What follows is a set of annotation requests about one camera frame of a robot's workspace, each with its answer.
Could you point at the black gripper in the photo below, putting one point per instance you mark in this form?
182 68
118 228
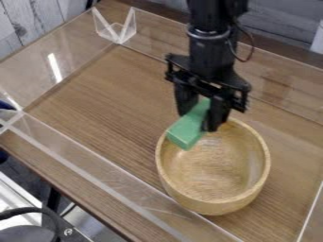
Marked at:
206 73

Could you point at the green rectangular block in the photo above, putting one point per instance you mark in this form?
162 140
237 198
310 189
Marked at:
186 131

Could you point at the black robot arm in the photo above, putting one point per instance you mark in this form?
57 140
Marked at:
214 15

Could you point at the brown wooden bowl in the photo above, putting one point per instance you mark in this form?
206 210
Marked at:
217 177

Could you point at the white object at right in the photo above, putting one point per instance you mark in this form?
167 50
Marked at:
317 45

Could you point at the blue object at left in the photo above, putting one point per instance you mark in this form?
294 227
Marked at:
6 106

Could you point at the clear acrylic tray enclosure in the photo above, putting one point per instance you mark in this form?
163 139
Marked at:
94 104

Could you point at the clear acrylic corner bracket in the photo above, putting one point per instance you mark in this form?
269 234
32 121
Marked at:
115 32

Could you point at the black metal bracket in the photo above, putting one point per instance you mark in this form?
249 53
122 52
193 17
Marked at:
61 229

